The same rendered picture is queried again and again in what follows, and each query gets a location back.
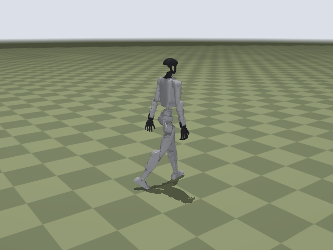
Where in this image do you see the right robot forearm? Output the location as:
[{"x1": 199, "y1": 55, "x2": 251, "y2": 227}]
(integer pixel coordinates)
[{"x1": 176, "y1": 101, "x2": 186, "y2": 126}]

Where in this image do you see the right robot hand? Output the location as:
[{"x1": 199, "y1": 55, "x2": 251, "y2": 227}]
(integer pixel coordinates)
[{"x1": 180, "y1": 122, "x2": 189, "y2": 140}]

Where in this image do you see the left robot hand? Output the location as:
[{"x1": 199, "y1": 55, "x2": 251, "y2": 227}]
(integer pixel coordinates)
[{"x1": 145, "y1": 113, "x2": 155, "y2": 132}]

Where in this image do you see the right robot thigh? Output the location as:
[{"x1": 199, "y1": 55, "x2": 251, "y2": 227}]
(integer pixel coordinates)
[{"x1": 151, "y1": 120, "x2": 175, "y2": 158}]

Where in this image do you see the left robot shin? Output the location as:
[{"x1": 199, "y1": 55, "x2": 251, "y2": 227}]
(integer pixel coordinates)
[{"x1": 167, "y1": 149, "x2": 178, "y2": 174}]

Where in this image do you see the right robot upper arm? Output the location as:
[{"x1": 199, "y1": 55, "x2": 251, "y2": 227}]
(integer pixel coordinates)
[{"x1": 172, "y1": 80, "x2": 182, "y2": 106}]

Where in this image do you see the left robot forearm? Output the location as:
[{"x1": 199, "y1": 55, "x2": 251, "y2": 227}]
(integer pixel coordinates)
[{"x1": 149, "y1": 98, "x2": 158, "y2": 118}]

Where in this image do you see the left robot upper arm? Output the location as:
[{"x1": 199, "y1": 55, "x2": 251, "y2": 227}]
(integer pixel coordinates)
[{"x1": 154, "y1": 77, "x2": 162, "y2": 102}]

